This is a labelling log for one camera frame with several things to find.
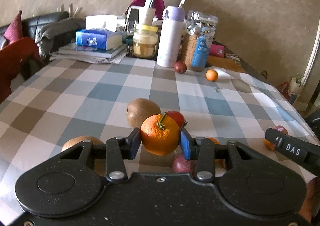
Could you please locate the dark red plum near bottle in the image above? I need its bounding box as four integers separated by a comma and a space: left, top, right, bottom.
174, 61, 187, 74

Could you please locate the brown kiwi fruit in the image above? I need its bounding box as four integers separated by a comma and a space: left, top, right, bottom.
126, 98, 161, 127
61, 136, 103, 152

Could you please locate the large orange with stem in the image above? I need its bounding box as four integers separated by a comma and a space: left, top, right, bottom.
140, 112, 180, 156

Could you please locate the red tomato with calyx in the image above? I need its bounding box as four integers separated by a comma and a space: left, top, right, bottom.
167, 111, 188, 128

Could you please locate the white shopping bag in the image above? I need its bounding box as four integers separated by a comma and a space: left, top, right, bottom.
288, 75, 305, 96

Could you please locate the yellow lid glass jar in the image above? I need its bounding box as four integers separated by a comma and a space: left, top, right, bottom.
132, 23, 158, 59

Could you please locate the small orange near jar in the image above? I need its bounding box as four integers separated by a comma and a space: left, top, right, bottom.
206, 69, 219, 82

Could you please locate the clear glass cereal jar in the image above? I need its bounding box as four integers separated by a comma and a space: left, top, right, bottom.
181, 10, 219, 72

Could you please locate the reddish purple plum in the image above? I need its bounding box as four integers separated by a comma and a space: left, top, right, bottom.
274, 125, 288, 134

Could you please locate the blue tissue pack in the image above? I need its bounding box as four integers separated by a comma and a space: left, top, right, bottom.
75, 29, 122, 50

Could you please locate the wooden cutting board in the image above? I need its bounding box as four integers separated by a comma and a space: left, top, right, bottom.
207, 55, 247, 73

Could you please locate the black leather sofa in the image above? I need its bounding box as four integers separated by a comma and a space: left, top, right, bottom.
1, 11, 70, 79

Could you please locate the stack of books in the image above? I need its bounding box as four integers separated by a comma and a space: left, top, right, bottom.
50, 43, 126, 64

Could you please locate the grey jacket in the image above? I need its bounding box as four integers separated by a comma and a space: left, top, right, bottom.
35, 18, 86, 59

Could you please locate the small orange mandarin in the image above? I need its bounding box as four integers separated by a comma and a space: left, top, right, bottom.
264, 139, 276, 150

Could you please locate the white and lilac thermos bottle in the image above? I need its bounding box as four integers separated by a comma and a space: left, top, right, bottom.
156, 6, 185, 68

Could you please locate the red shopping bag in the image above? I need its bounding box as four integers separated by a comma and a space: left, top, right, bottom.
277, 81, 290, 100

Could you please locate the pink pencil case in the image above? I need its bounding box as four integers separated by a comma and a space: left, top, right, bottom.
209, 44, 225, 58

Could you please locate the checkered tablecloth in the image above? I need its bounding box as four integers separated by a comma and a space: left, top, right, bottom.
1, 58, 319, 225

